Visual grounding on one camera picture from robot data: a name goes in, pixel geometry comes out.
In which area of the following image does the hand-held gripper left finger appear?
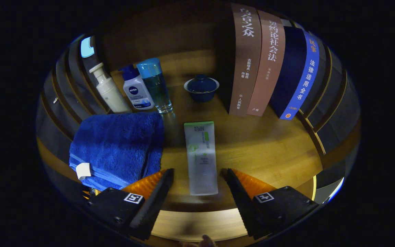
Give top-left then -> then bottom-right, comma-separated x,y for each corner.
81,167 -> 175,241

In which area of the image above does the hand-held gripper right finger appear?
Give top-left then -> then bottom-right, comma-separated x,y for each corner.
221,167 -> 320,240

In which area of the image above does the wooden drawer with black knob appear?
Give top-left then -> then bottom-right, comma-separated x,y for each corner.
129,177 -> 318,247

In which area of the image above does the white tube with green print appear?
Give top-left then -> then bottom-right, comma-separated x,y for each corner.
184,121 -> 219,196

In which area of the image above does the wooden countertop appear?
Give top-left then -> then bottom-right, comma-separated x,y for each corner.
36,50 -> 323,211

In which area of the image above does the wooden cabinet with slatted shelf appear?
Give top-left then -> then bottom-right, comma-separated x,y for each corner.
36,0 -> 361,206

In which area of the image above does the folded blue towel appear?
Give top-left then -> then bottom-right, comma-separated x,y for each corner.
69,112 -> 165,191

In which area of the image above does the white lotion bottle blue cap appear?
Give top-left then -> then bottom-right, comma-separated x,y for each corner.
120,64 -> 155,110

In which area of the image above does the clear teal bottle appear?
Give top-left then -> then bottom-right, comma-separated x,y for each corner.
136,58 -> 174,114

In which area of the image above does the white pump bottle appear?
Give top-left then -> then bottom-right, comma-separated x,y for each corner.
89,62 -> 133,114

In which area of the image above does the blue lidded tea bowl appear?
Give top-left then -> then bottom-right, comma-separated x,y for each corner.
184,74 -> 220,103

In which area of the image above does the dark brown book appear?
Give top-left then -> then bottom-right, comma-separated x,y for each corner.
218,3 -> 262,117

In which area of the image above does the blue book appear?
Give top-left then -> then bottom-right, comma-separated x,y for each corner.
270,26 -> 321,120

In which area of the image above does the reddish brown book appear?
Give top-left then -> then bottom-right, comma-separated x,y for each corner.
247,10 -> 286,117

